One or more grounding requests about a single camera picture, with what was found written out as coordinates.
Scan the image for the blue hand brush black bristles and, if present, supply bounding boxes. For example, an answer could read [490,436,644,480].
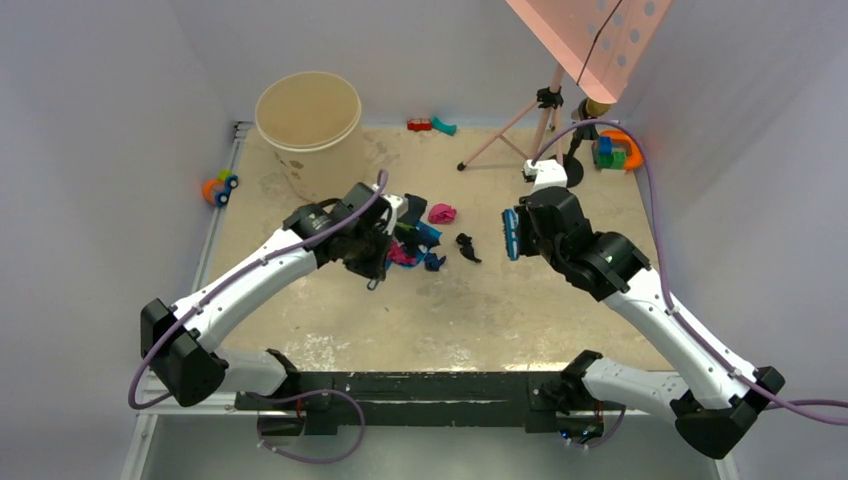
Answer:
[502,208,521,261]

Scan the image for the blue plastic dustpan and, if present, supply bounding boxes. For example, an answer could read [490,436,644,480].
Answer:
[384,221,444,271]

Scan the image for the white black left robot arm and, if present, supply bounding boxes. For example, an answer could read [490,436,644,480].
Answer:
[139,176,408,409]

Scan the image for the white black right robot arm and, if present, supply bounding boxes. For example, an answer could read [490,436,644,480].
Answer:
[504,187,785,459]

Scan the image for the green and pink paper scrap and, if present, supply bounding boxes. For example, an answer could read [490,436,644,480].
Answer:
[387,241,418,268]

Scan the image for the black paper scrap near bucket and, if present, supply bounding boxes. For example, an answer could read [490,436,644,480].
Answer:
[397,193,428,228]

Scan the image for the blue crumpled paper centre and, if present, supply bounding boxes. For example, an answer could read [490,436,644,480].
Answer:
[423,252,447,272]

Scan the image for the black crumpled paper scrap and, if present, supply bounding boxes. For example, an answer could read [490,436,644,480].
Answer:
[455,233,482,264]

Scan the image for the pink crumpled paper near bucket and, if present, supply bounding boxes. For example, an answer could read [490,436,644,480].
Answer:
[427,203,457,225]

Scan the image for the orange horseshoe toy with blocks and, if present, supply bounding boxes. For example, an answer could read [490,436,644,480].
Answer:
[591,130,644,171]

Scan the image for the teal curved toy piece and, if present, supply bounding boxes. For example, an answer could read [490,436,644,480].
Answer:
[430,116,458,136]

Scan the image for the red toy block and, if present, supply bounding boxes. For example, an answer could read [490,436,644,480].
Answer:
[406,118,433,132]

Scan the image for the beige round bucket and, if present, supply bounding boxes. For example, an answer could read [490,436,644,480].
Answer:
[255,71,369,202]

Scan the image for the orange toy car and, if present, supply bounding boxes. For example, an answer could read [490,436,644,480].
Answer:
[201,169,239,208]

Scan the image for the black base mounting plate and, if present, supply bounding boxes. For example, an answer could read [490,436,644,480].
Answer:
[235,371,621,443]

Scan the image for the pink music stand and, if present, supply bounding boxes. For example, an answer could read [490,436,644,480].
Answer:
[457,0,673,172]

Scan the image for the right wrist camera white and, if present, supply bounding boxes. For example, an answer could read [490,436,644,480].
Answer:
[521,159,568,193]

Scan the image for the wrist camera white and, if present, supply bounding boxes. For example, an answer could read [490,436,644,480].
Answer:
[521,159,568,193]
[378,194,408,236]

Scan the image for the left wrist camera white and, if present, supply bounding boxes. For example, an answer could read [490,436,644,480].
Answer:
[378,194,408,236]

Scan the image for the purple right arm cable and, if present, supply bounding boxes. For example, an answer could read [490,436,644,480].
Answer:
[529,119,848,427]

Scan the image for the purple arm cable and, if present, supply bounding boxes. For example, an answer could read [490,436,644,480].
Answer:
[529,119,848,427]
[127,169,390,412]

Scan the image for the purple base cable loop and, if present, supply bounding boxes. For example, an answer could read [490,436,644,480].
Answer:
[256,388,368,466]

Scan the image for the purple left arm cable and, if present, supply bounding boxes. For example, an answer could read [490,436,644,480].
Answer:
[127,169,390,412]

